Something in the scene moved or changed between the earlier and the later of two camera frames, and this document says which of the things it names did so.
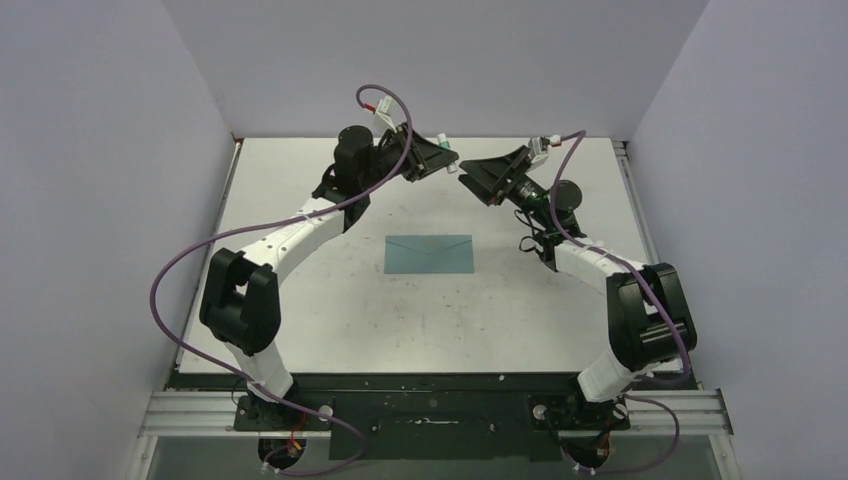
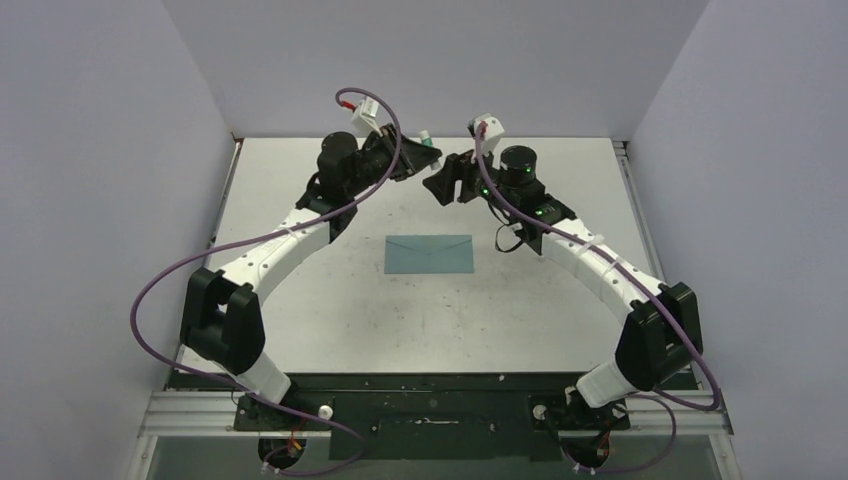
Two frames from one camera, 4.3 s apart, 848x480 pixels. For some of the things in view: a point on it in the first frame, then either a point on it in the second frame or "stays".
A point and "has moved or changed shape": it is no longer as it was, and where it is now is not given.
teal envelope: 433,253 stays
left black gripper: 424,158 stays
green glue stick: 442,141 has moved or changed shape
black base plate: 429,416 stays
